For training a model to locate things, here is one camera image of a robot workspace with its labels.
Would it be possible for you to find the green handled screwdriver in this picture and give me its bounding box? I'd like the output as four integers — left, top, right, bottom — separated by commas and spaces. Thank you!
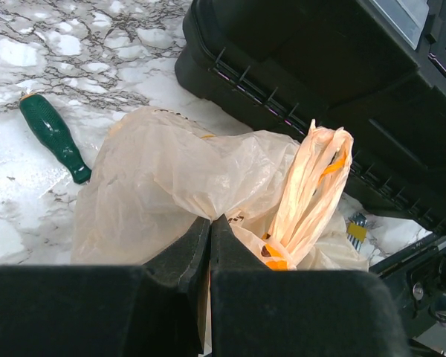
19, 94, 91, 184

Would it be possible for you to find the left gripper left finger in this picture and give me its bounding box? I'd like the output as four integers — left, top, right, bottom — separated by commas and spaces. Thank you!
0, 218, 210, 356

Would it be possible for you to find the black front mounting rail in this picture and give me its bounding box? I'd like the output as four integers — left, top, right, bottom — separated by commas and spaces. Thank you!
369, 234, 446, 356

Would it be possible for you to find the translucent orange plastic bag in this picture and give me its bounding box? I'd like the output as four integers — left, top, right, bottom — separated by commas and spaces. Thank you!
70, 105, 369, 347

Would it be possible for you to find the black plastic toolbox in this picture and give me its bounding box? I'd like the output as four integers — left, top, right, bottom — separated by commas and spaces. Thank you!
175, 1, 446, 234

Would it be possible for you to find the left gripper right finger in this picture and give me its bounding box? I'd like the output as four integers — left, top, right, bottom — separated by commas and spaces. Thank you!
210, 217, 410, 356

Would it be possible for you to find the small yellow fuse pack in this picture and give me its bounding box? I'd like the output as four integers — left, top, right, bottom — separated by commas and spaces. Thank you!
347, 213, 367, 251

